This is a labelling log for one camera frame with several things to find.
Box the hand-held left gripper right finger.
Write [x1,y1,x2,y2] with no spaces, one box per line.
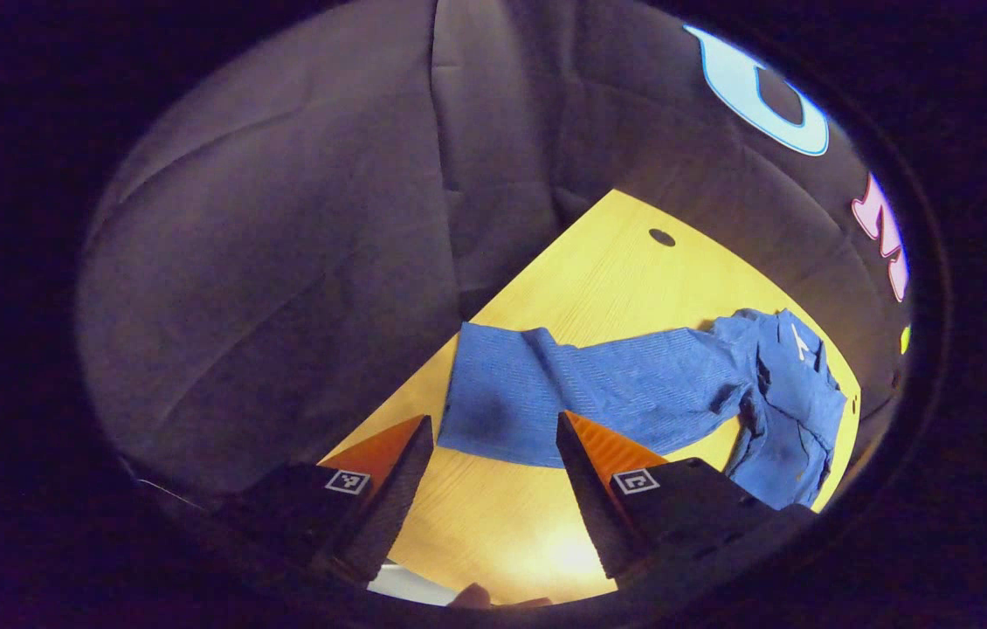
[556,411,818,586]

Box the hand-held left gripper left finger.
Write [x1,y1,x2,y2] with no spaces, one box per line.
[210,415,436,586]

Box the blue button shirt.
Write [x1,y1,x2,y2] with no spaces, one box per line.
[438,308,849,511]

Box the black backdrop cloth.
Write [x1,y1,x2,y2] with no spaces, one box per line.
[79,0,915,508]

